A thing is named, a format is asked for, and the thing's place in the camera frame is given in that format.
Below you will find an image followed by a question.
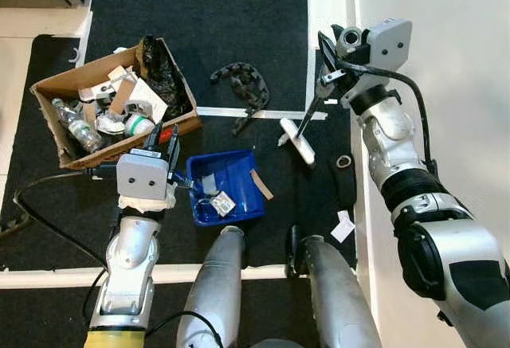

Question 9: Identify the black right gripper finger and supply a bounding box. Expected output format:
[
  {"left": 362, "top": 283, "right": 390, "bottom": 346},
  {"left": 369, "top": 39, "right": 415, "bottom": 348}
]
[
  {"left": 317, "top": 31, "right": 342, "bottom": 73},
  {"left": 314, "top": 71, "right": 348, "bottom": 105}
]

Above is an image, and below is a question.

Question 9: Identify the blue plastic dustpan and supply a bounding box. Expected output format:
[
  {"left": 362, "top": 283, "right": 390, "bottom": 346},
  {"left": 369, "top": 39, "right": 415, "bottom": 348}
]
[{"left": 171, "top": 150, "right": 269, "bottom": 229}]

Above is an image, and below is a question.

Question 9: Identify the white brush with black handle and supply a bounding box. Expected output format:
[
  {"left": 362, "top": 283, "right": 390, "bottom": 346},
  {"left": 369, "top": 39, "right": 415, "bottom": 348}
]
[{"left": 278, "top": 93, "right": 331, "bottom": 166}]

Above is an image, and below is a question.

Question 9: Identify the white cup with green band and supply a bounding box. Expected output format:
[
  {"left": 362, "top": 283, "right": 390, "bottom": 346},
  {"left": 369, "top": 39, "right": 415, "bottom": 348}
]
[{"left": 123, "top": 112, "right": 158, "bottom": 139}]

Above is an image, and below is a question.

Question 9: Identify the white crumpled paper sheet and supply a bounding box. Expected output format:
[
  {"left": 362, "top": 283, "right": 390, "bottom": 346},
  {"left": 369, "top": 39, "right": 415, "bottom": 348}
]
[{"left": 118, "top": 71, "right": 169, "bottom": 123}]

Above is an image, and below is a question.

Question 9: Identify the small white packet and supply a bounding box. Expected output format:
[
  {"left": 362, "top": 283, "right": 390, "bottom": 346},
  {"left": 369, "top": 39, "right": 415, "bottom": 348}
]
[{"left": 210, "top": 192, "right": 235, "bottom": 214}]

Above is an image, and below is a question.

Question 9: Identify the black crumpled plastic bag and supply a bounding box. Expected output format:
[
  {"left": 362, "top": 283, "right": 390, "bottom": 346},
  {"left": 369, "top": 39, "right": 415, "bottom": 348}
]
[{"left": 136, "top": 35, "right": 193, "bottom": 119}]

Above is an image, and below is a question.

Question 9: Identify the clear plastic bottle in box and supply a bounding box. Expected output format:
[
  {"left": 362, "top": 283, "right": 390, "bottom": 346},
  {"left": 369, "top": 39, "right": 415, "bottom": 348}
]
[{"left": 51, "top": 98, "right": 105, "bottom": 154}]

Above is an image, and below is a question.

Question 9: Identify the brown cardboard trash box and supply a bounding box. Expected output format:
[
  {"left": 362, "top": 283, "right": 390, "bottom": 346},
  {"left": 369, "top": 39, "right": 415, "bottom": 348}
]
[{"left": 29, "top": 37, "right": 202, "bottom": 170}]

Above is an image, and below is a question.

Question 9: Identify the brown tape strip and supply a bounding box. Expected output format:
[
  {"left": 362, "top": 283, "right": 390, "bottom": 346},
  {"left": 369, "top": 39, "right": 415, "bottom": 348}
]
[{"left": 250, "top": 168, "right": 274, "bottom": 201}]

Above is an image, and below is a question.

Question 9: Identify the silver left robot leg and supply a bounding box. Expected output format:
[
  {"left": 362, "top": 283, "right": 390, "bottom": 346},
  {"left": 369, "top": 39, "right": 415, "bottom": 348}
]
[{"left": 175, "top": 226, "right": 245, "bottom": 348}]

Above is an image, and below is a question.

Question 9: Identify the silver robot leg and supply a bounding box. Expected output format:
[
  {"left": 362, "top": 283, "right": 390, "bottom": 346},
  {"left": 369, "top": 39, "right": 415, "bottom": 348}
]
[
  {"left": 175, "top": 226, "right": 245, "bottom": 348},
  {"left": 288, "top": 225, "right": 383, "bottom": 348}
]

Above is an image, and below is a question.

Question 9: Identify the white paper scrap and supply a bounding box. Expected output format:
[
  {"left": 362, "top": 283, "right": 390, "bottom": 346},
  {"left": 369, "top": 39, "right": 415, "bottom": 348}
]
[{"left": 330, "top": 210, "right": 356, "bottom": 244}]

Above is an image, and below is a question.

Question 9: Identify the silver right robot leg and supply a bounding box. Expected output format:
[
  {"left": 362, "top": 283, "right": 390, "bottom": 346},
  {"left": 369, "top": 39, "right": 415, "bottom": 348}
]
[{"left": 288, "top": 225, "right": 383, "bottom": 348}]

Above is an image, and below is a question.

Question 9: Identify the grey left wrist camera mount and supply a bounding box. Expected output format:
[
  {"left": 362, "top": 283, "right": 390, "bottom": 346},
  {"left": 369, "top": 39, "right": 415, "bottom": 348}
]
[{"left": 116, "top": 150, "right": 176, "bottom": 212}]

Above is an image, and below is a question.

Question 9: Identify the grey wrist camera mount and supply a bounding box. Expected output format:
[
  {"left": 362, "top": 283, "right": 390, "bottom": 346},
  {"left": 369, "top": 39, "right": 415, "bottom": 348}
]
[
  {"left": 334, "top": 18, "right": 414, "bottom": 72},
  {"left": 116, "top": 150, "right": 176, "bottom": 212}
]

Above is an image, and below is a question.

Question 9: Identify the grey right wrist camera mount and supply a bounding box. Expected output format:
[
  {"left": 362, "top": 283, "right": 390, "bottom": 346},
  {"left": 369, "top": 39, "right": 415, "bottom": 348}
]
[{"left": 334, "top": 18, "right": 414, "bottom": 72}]

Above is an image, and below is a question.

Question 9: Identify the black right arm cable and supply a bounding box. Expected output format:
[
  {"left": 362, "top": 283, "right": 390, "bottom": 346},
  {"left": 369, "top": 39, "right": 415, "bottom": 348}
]
[{"left": 344, "top": 60, "right": 437, "bottom": 175}]

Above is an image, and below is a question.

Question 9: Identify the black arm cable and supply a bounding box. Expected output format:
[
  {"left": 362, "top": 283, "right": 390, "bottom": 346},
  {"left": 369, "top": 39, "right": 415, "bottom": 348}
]
[
  {"left": 344, "top": 60, "right": 437, "bottom": 175},
  {"left": 11, "top": 171, "right": 120, "bottom": 325}
]

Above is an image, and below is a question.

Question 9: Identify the black cable drag chain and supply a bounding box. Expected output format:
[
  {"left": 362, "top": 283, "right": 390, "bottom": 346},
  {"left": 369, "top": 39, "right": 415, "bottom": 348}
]
[{"left": 210, "top": 62, "right": 271, "bottom": 135}]

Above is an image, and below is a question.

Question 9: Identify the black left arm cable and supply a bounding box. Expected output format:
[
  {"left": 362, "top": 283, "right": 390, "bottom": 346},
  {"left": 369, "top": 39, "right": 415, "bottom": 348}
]
[{"left": 11, "top": 171, "right": 120, "bottom": 325}]

